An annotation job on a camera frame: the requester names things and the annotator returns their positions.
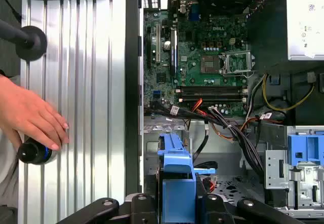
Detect black RAM slot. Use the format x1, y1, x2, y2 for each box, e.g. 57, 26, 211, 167
176, 86, 248, 91
177, 98, 248, 103
177, 94, 248, 99
176, 89, 248, 95

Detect blue plastic drive latch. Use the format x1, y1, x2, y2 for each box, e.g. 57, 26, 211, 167
287, 132, 324, 168

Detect person's pale clothing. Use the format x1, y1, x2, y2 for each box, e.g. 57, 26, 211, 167
0, 126, 21, 209

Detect metal disk bay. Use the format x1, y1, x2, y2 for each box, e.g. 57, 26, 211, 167
143, 122, 265, 204

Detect hard disk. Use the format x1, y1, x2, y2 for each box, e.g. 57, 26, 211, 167
156, 131, 218, 224

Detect black graphics card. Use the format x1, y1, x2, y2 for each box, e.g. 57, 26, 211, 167
169, 27, 178, 77

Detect black PC case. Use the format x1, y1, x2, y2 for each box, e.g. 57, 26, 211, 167
125, 0, 324, 224

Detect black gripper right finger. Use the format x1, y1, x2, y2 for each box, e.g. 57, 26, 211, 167
199, 193, 304, 224

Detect grey power supply unit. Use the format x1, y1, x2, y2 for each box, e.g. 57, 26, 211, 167
247, 0, 324, 69

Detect green motherboard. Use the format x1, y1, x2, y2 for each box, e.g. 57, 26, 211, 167
144, 11, 254, 116

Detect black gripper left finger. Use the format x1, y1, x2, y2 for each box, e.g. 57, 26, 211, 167
57, 193, 163, 224

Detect metal socket cover frame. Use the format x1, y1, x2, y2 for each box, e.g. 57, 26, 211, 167
221, 51, 253, 77

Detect orange red wire bundle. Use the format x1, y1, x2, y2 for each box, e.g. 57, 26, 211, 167
191, 98, 204, 114

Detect white expansion slot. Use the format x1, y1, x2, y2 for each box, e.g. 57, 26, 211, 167
155, 22, 162, 63

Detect metal drive cage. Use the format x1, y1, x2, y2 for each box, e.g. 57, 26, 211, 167
264, 126, 324, 217

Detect person's bare hand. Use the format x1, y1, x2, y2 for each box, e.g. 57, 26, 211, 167
0, 76, 70, 151

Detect CPU socket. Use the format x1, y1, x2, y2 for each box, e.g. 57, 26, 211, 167
199, 55, 221, 75

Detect red orange disk wire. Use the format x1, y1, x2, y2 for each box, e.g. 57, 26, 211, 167
201, 177, 216, 193

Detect yellow wire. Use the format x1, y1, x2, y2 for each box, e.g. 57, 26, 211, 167
262, 73, 316, 111

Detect black flat wire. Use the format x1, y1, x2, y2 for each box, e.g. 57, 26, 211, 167
191, 121, 219, 170

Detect round black tool blue ring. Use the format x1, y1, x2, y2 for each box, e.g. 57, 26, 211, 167
17, 137, 58, 164

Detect black cable bundle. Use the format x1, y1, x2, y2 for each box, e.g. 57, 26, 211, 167
144, 104, 265, 178

